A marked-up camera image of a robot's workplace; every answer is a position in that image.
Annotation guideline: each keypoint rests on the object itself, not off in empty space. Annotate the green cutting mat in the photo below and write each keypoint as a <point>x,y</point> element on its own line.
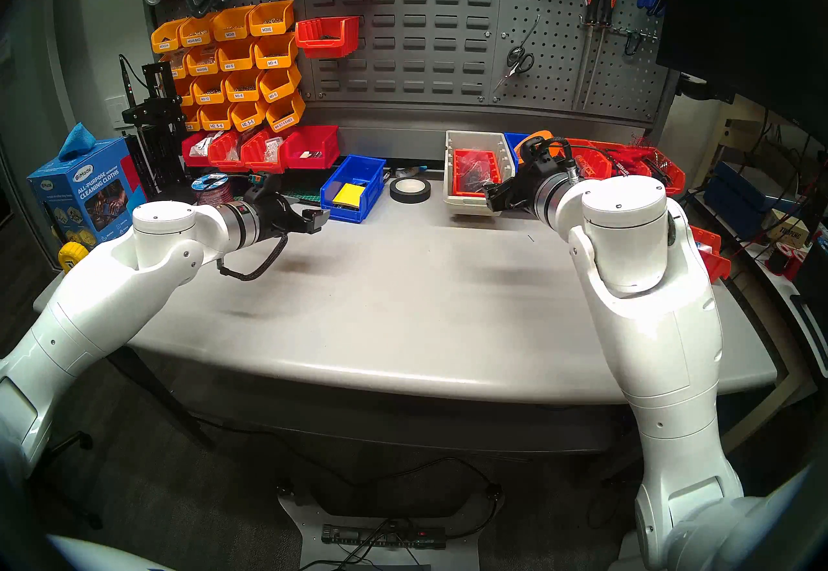
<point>312,195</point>

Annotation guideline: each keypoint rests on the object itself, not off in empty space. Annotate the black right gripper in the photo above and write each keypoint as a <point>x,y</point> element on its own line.
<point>533,181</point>

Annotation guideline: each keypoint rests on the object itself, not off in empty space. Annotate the clear bag of parts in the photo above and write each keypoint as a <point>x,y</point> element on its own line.
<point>273,149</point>
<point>202,146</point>

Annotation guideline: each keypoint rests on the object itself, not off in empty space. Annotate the yellow tape measure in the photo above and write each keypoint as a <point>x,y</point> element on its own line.
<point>72,256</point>

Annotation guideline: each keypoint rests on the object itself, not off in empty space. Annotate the orange-red plastic bin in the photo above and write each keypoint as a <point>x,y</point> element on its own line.
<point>462,178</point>
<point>715,262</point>
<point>673,178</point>
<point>592,165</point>

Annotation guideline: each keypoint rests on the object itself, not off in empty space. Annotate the white glue bottle blue cap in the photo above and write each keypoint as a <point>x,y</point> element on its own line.
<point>409,172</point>

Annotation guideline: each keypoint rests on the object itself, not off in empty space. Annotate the dark blue case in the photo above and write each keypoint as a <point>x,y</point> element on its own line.
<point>737,188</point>

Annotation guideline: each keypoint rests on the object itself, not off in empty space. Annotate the red thread spool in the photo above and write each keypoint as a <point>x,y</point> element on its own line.
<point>792,259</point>

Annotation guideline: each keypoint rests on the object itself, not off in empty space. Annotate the black monitor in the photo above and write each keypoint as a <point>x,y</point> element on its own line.
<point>744,13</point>

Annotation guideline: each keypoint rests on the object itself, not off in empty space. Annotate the black carabiner hook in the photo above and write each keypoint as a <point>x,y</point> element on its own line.
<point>627,44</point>

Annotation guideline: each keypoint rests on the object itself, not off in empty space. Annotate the large beige storage bin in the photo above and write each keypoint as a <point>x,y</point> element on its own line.
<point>453,201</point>

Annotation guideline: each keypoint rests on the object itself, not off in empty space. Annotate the black power strip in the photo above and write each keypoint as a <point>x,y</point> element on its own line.
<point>362,535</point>

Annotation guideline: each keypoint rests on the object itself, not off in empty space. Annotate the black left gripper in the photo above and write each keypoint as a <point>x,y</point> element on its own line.
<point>275,217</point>

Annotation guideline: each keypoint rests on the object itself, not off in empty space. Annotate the red parts bin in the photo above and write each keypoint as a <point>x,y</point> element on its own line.
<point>194,159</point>
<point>314,148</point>
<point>255,159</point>
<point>226,155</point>

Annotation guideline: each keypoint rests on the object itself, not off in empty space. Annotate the orange masking tape roll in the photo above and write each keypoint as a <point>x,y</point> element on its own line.
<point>540,137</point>

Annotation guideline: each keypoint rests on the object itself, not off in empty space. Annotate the grey louvred wall panel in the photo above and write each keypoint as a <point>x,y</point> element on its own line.
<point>420,26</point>

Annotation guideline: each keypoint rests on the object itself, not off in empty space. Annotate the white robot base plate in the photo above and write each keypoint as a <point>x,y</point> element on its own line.
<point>304,524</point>

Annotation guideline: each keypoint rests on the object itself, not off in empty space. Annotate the red tool white lettering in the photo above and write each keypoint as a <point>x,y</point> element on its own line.
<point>624,165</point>

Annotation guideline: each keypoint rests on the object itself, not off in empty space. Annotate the small cardboard box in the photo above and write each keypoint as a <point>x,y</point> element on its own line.
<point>789,230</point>

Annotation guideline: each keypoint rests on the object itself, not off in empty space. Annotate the blue cloth in dispenser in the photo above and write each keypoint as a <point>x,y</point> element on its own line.
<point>77,139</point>

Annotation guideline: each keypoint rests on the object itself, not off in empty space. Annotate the blue plastic storage bin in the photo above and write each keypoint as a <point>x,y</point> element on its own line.
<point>372,188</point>
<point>514,146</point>

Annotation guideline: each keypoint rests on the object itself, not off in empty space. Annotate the orange-red hanging bin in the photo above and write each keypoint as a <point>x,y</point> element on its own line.
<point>328,36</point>

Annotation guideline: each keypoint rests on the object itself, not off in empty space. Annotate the white wall switch plate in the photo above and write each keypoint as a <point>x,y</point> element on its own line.
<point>115,113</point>

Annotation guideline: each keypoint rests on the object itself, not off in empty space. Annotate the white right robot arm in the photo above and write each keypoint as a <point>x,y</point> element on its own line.
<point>653,317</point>

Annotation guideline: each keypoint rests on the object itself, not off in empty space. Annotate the black office chair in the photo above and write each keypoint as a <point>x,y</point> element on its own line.
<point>71,443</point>

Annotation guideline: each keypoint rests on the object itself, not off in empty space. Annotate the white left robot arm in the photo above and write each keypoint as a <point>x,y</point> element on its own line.
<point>97,304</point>

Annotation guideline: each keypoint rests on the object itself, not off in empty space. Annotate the clear bag of hardware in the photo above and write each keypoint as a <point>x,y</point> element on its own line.
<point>482,168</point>

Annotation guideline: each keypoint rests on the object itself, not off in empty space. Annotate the black tape roll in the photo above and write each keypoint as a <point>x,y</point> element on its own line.
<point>396,194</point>

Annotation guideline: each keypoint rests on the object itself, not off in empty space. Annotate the large grey pegboard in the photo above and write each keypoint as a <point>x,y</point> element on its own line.
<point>556,78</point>

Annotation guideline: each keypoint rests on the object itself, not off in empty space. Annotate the blue cleaning cloths box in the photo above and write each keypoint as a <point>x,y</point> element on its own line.
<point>90,188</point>

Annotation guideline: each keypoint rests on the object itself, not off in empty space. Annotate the yellow labelled parts bin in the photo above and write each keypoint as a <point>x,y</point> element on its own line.
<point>231,26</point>
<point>272,20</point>
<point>196,32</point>
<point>192,119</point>
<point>284,113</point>
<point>176,64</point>
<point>275,52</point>
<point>166,38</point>
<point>208,89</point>
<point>242,86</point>
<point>248,115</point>
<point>279,84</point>
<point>236,56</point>
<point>215,117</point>
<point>202,60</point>
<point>185,92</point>

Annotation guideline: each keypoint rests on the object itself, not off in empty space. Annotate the black metal stand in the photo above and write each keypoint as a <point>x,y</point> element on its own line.
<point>155,142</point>

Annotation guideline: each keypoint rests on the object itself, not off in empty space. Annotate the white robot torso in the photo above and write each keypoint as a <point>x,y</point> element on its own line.
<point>97,557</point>

